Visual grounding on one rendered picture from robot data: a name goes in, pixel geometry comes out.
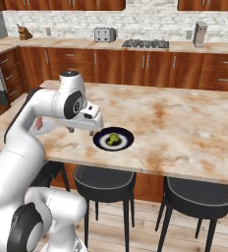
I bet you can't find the wooden wall cupboard run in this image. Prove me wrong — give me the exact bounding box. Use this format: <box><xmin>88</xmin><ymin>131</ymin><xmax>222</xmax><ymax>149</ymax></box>
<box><xmin>177</xmin><ymin>0</ymin><xmax>228</xmax><ymax>12</ymax></box>
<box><xmin>0</xmin><ymin>0</ymin><xmax>127</xmax><ymax>14</ymax></box>

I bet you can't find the wooden base cupboard run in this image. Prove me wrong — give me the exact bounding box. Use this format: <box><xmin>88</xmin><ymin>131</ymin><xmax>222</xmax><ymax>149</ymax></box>
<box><xmin>19</xmin><ymin>45</ymin><xmax>228</xmax><ymax>106</ymax></box>

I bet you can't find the grey coffee machine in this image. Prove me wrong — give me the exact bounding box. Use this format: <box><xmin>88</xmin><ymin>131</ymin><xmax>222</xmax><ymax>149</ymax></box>
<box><xmin>192</xmin><ymin>21</ymin><xmax>208</xmax><ymax>48</ymax></box>

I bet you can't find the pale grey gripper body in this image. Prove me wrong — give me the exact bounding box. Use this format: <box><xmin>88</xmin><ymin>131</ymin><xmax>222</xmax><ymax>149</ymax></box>
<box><xmin>55</xmin><ymin>112</ymin><xmax>105</xmax><ymax>133</ymax></box>

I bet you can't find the white plate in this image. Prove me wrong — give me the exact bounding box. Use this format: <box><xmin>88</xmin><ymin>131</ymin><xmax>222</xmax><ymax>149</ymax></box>
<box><xmin>28</xmin><ymin>117</ymin><xmax>58</xmax><ymax>137</ymax></box>

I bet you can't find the green broccoli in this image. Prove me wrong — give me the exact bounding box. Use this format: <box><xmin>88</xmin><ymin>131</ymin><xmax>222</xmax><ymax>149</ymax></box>
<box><xmin>105</xmin><ymin>132</ymin><xmax>121</xmax><ymax>148</ymax></box>

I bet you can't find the wooden knife block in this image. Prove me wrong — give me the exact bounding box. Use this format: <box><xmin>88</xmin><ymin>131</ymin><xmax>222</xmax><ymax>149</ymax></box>
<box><xmin>16</xmin><ymin>23</ymin><xmax>33</xmax><ymax>41</ymax></box>

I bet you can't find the red steak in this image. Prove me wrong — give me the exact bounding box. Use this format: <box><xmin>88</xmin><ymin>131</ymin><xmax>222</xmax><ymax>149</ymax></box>
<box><xmin>34</xmin><ymin>118</ymin><xmax>44</xmax><ymax>131</ymax></box>

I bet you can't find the wooden island cabinet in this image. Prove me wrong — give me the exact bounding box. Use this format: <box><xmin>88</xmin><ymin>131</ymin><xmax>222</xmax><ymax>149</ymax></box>
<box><xmin>49</xmin><ymin>162</ymin><xmax>166</xmax><ymax>204</ymax></box>

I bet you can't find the silver toaster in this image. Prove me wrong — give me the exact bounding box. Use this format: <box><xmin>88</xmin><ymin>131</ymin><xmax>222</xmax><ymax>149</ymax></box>
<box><xmin>93</xmin><ymin>27</ymin><xmax>117</xmax><ymax>44</ymax></box>

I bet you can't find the wooden drawer run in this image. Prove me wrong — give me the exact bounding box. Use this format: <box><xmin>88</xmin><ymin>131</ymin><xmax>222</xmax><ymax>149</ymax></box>
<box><xmin>0</xmin><ymin>47</ymin><xmax>27</xmax><ymax>125</ymax></box>

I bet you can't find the black round stool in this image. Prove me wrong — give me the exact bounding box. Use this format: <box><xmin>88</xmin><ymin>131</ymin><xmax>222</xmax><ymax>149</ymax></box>
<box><xmin>73</xmin><ymin>164</ymin><xmax>138</xmax><ymax>252</ymax></box>
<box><xmin>154</xmin><ymin>176</ymin><xmax>228</xmax><ymax>252</ymax></box>
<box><xmin>29</xmin><ymin>160</ymin><xmax>71</xmax><ymax>193</ymax></box>

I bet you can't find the black gas hob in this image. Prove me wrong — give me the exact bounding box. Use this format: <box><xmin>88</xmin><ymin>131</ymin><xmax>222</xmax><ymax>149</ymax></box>
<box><xmin>121</xmin><ymin>38</ymin><xmax>170</xmax><ymax>50</ymax></box>

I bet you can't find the dark blue plate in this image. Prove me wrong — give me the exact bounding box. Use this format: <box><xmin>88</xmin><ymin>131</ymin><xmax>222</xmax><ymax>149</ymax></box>
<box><xmin>92</xmin><ymin>126</ymin><xmax>136</xmax><ymax>153</ymax></box>

